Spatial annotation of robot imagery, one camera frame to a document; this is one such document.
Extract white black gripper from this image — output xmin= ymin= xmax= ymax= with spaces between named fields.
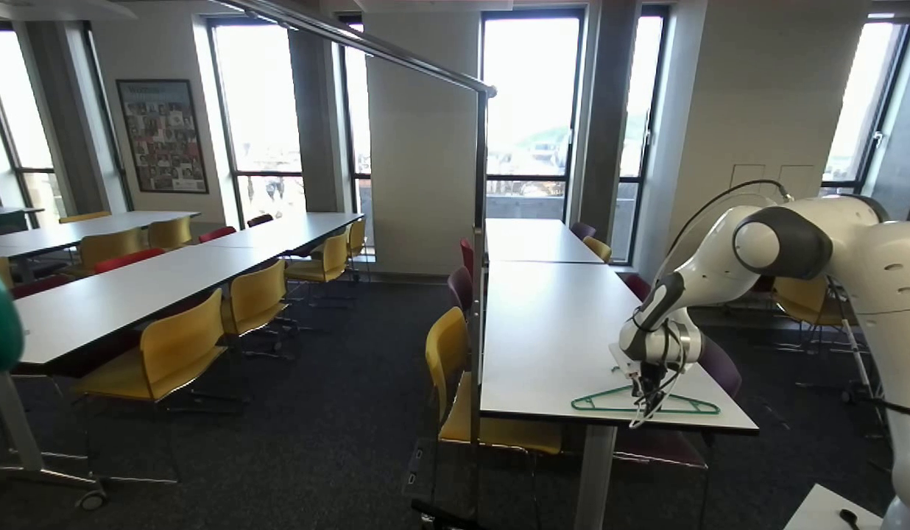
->
xmin=619 ymin=308 xmax=702 ymax=429

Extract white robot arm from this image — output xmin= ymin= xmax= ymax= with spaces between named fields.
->
xmin=619 ymin=196 xmax=910 ymax=530

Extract white table with hanger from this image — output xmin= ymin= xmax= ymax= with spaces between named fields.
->
xmin=477 ymin=214 xmax=761 ymax=530

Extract purple chair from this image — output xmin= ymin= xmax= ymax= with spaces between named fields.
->
xmin=617 ymin=338 xmax=743 ymax=467

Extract yellow chair near table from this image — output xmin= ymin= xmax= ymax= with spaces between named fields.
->
xmin=425 ymin=307 xmax=564 ymax=454

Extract yellow chair front left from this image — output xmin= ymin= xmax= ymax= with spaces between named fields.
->
xmin=75 ymin=292 xmax=223 ymax=403

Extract long white left table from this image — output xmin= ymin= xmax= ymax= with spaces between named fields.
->
xmin=14 ymin=213 xmax=353 ymax=367

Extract chrome clothes rail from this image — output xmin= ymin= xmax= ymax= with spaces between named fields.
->
xmin=217 ymin=0 xmax=496 ymax=229

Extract framed wall picture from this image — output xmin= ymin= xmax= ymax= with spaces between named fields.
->
xmin=119 ymin=80 xmax=209 ymax=195

